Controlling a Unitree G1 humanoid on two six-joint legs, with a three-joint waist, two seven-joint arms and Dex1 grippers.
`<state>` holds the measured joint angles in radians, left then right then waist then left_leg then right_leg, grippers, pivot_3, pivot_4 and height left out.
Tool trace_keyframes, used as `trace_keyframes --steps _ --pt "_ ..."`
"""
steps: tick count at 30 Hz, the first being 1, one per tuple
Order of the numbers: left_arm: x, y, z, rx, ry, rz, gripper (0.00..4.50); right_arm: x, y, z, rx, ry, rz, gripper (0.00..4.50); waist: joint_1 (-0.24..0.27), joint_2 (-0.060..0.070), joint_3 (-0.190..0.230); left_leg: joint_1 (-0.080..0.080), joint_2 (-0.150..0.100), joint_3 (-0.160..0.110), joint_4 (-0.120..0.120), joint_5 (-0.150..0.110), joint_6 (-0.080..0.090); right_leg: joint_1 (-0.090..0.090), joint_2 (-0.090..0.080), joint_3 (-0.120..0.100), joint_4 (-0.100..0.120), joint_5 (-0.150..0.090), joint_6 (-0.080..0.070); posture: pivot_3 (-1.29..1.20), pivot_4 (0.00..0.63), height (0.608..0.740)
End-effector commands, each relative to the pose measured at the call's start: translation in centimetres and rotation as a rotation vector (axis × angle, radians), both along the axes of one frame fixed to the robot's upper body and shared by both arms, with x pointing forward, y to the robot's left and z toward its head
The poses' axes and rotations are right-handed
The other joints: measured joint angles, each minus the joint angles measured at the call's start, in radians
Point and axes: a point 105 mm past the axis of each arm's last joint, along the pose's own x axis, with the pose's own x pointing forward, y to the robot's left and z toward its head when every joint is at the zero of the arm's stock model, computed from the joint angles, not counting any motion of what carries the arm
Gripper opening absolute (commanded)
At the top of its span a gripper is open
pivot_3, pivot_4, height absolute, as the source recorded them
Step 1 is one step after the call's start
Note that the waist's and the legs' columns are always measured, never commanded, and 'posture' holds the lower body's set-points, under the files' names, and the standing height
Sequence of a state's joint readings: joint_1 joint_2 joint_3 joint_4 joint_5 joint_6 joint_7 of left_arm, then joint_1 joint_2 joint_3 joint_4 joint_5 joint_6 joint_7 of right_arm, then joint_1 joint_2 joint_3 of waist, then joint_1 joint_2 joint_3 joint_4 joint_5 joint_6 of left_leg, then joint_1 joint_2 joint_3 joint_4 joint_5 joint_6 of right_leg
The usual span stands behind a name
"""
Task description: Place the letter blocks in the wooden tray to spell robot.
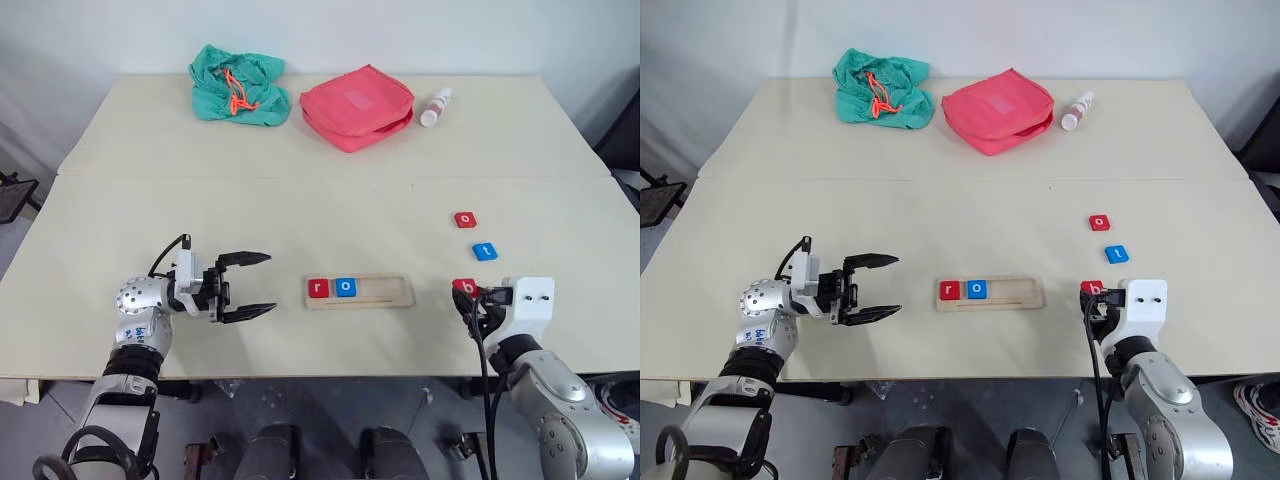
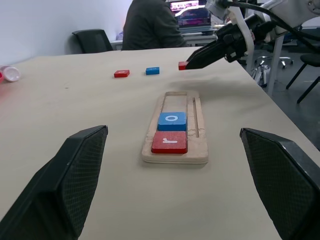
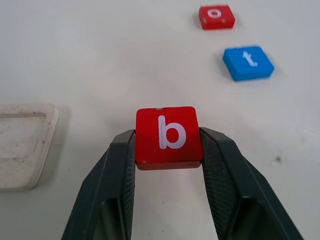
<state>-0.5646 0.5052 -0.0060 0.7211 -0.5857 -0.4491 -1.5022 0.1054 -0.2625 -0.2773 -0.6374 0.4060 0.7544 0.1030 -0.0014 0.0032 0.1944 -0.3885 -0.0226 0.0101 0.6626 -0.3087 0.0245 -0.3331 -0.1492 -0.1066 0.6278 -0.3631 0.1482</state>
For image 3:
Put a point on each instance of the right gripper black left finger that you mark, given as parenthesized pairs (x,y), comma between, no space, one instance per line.
(105,190)

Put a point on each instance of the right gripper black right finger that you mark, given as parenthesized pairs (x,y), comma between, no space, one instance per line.
(232,190)

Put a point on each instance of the blue letter t block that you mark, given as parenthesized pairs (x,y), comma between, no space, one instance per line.
(237,65)

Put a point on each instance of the red letter o block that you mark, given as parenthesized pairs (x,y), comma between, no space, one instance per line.
(225,21)

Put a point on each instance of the pale wooden letter tray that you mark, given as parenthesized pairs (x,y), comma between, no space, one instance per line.
(20,150)

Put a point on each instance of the red letter b block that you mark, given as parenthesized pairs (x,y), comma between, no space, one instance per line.
(150,140)

